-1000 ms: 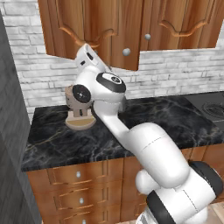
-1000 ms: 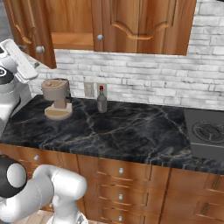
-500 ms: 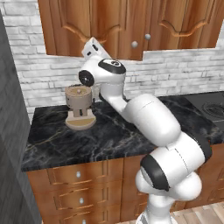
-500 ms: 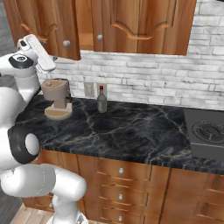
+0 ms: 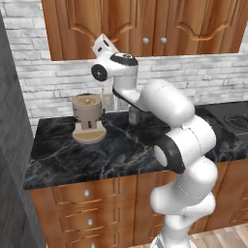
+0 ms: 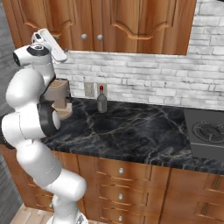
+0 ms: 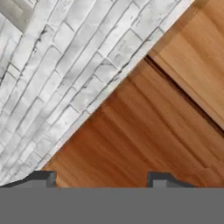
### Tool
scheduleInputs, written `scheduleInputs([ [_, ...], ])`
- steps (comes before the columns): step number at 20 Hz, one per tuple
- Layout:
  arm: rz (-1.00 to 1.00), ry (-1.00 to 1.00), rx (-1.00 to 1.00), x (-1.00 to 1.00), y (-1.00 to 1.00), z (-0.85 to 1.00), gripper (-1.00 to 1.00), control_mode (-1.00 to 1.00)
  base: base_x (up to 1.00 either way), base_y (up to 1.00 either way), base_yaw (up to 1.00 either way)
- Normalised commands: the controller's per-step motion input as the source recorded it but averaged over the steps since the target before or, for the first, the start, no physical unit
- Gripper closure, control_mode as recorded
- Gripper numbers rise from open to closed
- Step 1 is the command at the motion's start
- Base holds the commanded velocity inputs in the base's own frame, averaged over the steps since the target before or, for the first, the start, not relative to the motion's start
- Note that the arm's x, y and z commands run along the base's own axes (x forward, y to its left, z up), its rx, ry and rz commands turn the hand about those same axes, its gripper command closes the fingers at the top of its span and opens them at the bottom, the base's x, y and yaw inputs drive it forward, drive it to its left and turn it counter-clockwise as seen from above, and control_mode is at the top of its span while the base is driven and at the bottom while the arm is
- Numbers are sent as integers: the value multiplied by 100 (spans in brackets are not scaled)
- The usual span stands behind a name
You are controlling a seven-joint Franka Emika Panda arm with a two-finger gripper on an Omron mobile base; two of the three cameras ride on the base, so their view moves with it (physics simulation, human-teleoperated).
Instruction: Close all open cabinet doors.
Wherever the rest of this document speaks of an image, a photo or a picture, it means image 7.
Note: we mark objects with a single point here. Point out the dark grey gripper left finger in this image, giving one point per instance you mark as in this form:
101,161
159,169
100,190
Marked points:
43,178

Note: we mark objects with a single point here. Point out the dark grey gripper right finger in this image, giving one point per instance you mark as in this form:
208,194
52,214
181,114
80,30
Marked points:
159,178

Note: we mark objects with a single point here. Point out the wooden cabinet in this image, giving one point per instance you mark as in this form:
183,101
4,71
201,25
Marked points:
140,134

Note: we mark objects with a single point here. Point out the wooden cabinet door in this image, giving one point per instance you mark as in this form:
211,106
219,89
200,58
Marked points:
198,55

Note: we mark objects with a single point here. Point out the pale grey framed panel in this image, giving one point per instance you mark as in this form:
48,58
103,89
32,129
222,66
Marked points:
14,11

